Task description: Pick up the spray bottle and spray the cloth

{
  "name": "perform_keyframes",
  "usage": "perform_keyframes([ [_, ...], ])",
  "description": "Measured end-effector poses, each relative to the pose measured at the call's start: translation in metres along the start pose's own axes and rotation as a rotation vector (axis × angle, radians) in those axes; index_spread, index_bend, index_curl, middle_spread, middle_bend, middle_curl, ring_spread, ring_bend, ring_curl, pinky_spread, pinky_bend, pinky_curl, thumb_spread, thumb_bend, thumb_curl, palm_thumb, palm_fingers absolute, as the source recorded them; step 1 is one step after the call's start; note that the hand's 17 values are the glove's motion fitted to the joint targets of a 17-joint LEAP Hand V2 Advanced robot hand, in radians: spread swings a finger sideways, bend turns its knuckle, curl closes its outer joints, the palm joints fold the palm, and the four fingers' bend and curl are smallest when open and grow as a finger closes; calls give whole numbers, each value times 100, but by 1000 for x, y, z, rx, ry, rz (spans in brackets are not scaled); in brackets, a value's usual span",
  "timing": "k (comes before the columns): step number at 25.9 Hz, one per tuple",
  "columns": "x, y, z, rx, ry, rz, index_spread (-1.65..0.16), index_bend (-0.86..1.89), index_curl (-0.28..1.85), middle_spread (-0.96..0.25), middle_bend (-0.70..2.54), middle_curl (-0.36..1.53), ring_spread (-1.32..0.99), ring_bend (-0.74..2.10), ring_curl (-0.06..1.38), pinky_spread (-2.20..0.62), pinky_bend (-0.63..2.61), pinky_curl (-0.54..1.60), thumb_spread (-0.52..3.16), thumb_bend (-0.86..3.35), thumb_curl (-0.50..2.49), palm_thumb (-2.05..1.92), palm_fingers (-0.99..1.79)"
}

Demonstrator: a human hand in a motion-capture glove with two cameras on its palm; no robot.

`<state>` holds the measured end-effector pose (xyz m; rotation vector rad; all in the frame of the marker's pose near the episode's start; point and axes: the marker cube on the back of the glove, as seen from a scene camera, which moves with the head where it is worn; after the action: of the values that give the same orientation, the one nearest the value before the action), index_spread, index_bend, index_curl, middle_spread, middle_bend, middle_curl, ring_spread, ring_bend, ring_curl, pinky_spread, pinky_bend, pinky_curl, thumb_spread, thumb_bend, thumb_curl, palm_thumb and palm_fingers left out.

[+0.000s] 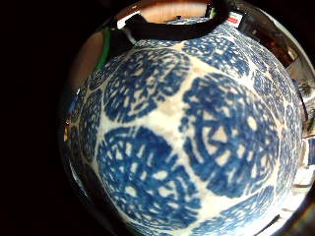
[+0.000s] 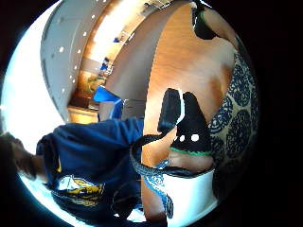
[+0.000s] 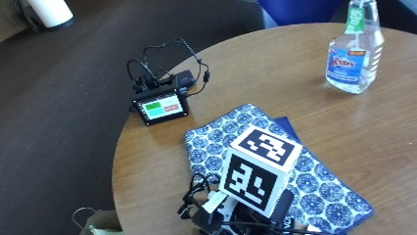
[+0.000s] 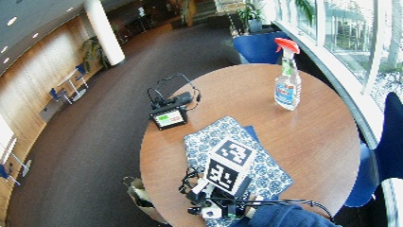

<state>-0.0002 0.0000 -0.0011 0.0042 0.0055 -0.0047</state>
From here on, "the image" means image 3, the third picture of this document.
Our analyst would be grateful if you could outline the thin black device cable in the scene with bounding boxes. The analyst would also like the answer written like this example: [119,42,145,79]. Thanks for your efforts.
[125,36,212,98]

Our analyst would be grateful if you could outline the white cube with black markers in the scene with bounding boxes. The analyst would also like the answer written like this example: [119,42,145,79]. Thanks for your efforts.
[217,125,304,218]

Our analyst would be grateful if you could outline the small black display device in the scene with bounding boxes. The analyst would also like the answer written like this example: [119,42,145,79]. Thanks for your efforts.
[129,70,199,127]

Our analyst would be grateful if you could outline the black glove cables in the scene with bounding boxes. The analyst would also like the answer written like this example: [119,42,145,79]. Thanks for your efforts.
[176,172,224,220]

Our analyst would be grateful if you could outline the white glove connector piece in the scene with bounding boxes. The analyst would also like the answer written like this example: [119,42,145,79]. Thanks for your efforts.
[201,191,229,215]

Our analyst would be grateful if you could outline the clear spray bottle green neck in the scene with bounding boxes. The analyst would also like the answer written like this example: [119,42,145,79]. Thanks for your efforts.
[325,0,388,95]

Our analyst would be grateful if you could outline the blue patterned cloth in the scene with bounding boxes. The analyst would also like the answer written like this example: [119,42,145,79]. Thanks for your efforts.
[183,103,377,235]

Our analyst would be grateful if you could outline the blue chair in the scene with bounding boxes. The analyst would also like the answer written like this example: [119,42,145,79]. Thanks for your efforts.
[257,0,349,27]

